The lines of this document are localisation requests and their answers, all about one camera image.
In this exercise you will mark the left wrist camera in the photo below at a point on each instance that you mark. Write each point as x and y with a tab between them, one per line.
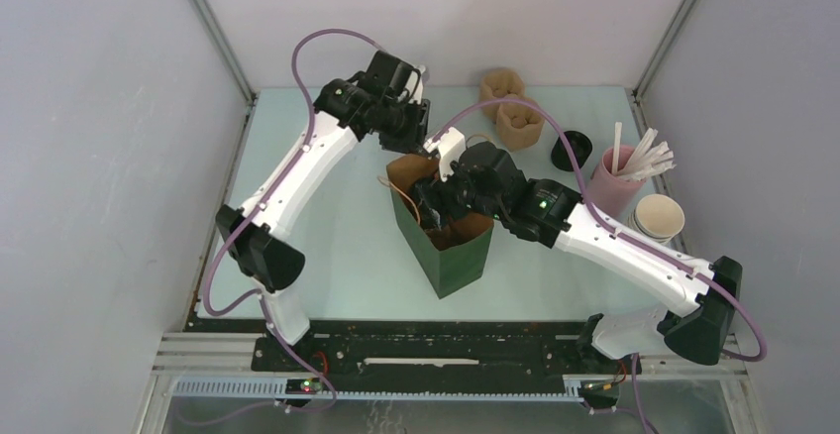
419	76

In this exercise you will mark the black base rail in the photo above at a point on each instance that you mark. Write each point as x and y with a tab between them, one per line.
449	358

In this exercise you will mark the green paper bag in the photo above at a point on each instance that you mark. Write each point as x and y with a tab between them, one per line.
450	258

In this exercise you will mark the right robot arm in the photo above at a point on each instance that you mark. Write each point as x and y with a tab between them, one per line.
696	296

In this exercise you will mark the single white straw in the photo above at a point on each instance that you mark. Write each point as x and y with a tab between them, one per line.
618	127

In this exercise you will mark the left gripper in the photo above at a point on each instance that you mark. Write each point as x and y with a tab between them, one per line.
414	141

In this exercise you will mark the stacked brown cup carriers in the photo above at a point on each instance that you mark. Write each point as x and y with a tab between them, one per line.
517	124

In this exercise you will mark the bundle of white straws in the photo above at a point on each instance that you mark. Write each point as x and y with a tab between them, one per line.
648	159

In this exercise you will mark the stack of black lids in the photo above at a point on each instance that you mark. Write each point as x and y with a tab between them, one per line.
581	147

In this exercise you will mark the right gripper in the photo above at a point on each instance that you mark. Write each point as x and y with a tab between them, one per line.
432	192

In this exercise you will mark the pink straw holder cup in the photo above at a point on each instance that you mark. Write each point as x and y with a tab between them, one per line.
608	192

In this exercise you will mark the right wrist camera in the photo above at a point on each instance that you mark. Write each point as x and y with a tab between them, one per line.
447	148

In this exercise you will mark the stack of paper cups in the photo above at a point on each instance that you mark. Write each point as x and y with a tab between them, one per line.
658	217

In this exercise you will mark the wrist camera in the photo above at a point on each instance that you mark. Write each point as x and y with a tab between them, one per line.
447	148
419	76

